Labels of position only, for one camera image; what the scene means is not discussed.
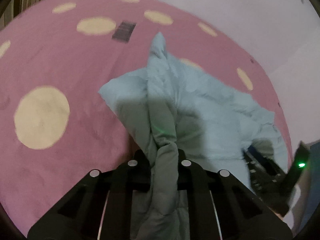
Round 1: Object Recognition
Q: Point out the pink polka dot bedspread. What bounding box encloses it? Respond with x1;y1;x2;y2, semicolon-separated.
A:
1;0;292;235

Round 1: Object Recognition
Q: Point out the light teal quilted down jacket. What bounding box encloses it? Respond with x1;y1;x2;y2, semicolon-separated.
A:
99;33;288;239

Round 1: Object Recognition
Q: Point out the dark fabric label patch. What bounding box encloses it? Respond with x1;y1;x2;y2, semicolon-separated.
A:
112;21;136;43

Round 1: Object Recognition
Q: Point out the blue fabric item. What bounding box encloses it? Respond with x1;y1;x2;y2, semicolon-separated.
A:
292;140;319;235

